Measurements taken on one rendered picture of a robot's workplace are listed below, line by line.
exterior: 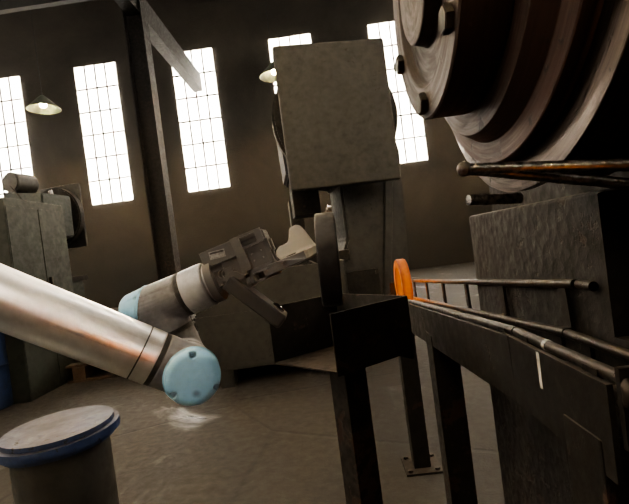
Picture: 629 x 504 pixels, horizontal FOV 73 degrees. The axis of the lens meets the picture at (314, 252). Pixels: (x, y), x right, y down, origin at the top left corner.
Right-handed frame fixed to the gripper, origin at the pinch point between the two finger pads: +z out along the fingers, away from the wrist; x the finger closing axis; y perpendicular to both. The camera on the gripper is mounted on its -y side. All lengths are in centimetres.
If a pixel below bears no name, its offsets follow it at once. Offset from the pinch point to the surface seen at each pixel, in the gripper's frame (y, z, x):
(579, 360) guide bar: -19.2, 17.7, -30.3
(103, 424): -21, -78, 49
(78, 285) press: 114, -415, 643
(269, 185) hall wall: 209, -71, 972
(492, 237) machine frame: -10.2, 30.0, 11.9
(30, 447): -17, -91, 37
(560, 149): -0.4, 22.7, -32.0
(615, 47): 4.5, 24.1, -40.4
